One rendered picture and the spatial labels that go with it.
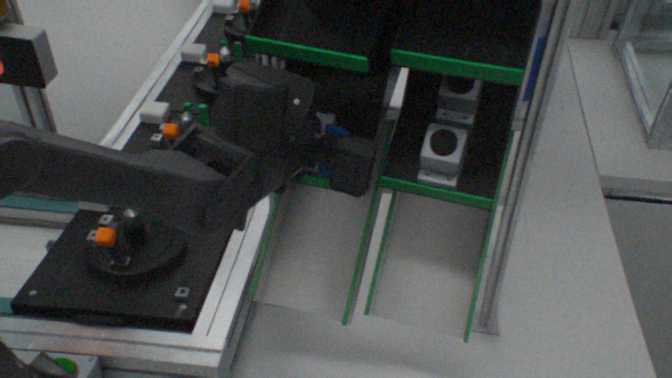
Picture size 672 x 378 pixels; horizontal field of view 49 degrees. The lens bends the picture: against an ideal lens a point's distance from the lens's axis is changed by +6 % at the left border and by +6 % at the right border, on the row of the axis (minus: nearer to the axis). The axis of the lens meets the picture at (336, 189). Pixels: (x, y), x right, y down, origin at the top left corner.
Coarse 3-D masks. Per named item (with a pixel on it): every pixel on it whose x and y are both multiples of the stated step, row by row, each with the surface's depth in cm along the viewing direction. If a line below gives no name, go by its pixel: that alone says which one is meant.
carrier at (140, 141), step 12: (144, 108) 132; (156, 108) 132; (168, 108) 133; (204, 108) 123; (144, 120) 131; (156, 120) 131; (168, 120) 133; (180, 120) 133; (192, 120) 120; (204, 120) 125; (132, 132) 129; (144, 132) 129; (156, 132) 126; (180, 132) 122; (132, 144) 126; (144, 144) 126; (156, 144) 122; (168, 144) 123; (204, 156) 121
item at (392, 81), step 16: (400, 0) 92; (400, 16) 93; (384, 32) 92; (384, 48) 91; (288, 64) 86; (304, 64) 91; (384, 64) 90; (320, 80) 90; (336, 80) 89; (352, 80) 89; (368, 80) 89; (384, 80) 89; (336, 96) 88; (352, 96) 88; (368, 96) 88; (384, 96) 83; (320, 112) 87; (336, 112) 87; (352, 112) 87; (368, 112) 87; (384, 112) 85; (352, 128) 86; (368, 128) 85; (304, 176) 81; (320, 176) 81
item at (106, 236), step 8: (112, 224) 95; (104, 232) 93; (112, 232) 93; (96, 240) 92; (104, 240) 92; (112, 240) 93; (112, 248) 95; (120, 248) 97; (112, 256) 97; (120, 256) 97
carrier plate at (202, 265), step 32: (96, 224) 109; (64, 256) 104; (192, 256) 104; (32, 288) 99; (64, 288) 99; (96, 288) 99; (128, 288) 99; (160, 288) 99; (192, 288) 99; (128, 320) 96; (160, 320) 95; (192, 320) 95
